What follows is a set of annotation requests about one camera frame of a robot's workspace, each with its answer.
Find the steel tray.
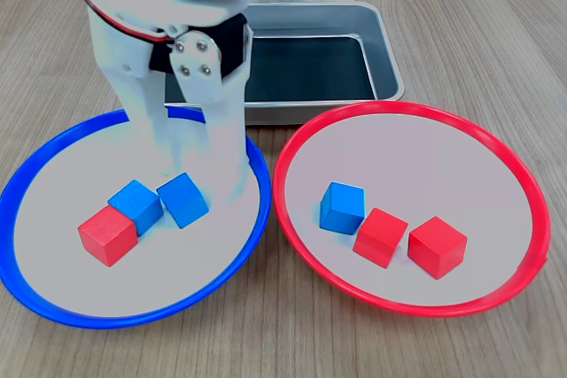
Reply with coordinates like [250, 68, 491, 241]
[164, 1, 407, 127]

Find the blue wooden cube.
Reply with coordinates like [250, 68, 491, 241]
[107, 179, 164, 237]
[318, 181, 367, 236]
[156, 172, 210, 230]

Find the red black servo cable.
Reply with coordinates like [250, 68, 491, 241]
[66, 0, 178, 48]

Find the black tray mat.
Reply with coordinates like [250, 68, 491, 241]
[164, 35, 377, 103]

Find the blue-rimmed white plate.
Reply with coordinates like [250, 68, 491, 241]
[0, 105, 272, 330]

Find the red-rimmed white plate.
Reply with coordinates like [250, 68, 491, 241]
[272, 101, 552, 320]

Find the red wooden cube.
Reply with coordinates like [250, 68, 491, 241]
[353, 207, 409, 270]
[407, 216, 469, 281]
[77, 204, 139, 268]

